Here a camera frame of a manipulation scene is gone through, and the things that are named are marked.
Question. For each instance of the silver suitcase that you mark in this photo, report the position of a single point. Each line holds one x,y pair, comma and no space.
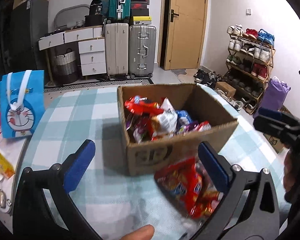
142,41

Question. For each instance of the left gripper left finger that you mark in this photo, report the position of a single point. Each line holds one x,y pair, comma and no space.
76,165

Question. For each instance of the blue Doraemon tote bag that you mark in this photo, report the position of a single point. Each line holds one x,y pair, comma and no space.
21,103

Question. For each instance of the white snack bag in box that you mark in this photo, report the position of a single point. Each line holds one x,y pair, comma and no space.
166,122

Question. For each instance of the red Oreo pack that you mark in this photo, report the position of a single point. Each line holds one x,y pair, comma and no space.
140,106

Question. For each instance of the small cardboard box on floor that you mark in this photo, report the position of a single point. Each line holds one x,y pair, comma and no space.
226,88

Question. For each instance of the wooden shoe rack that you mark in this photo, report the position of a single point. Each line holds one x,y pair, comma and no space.
249,63

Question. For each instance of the red chips snack bag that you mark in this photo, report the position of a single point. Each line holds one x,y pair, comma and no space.
188,183

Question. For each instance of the person's right hand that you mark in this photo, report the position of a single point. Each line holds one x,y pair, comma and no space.
291,171

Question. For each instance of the stacked shoe boxes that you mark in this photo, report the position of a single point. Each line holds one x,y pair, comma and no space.
139,12

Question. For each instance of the wooden door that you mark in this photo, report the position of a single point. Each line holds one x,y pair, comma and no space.
181,34

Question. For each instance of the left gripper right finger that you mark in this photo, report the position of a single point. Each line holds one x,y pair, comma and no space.
216,165

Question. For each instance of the yellow snack box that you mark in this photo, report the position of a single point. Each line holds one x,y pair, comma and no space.
6,168

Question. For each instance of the purple snack bag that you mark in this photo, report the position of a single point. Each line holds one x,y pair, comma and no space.
140,129

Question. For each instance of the blue Oreo pack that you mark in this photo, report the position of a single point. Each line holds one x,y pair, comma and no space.
183,118

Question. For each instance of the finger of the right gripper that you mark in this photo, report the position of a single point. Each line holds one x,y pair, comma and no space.
272,113
283,126

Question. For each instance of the white drawer desk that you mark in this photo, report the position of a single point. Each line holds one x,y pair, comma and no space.
87,43

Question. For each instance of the black refrigerator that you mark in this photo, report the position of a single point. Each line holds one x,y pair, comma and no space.
29,23

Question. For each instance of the checkered blue tablecloth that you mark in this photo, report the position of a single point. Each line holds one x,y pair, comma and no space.
113,202

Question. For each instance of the SF cardboard box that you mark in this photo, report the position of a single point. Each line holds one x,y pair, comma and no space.
216,125

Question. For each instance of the beige suitcase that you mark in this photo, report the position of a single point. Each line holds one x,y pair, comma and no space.
116,47

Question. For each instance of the woven laundry basket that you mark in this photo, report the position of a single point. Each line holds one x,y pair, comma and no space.
65,68

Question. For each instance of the teal suitcase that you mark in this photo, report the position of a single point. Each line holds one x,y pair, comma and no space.
119,10

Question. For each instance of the person's left hand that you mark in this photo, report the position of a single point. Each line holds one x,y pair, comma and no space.
143,233

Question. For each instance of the purple gift bag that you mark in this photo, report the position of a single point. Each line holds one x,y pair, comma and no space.
275,94

